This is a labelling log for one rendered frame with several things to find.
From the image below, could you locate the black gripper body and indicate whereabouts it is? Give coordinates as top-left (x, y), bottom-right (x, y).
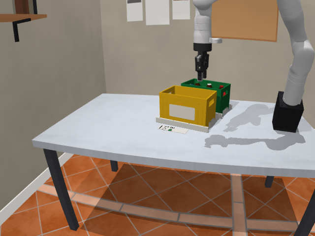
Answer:
top-left (193, 43), bottom-right (212, 64)

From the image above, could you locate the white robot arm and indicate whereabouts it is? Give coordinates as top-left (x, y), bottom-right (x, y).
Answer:
top-left (193, 0), bottom-right (315, 106)

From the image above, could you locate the white paper pick list strip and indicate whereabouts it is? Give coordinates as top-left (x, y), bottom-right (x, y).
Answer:
top-left (157, 125), bottom-right (188, 134)

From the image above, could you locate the yellow crate with dividers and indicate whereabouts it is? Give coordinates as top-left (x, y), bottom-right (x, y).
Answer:
top-left (159, 85), bottom-right (216, 127)

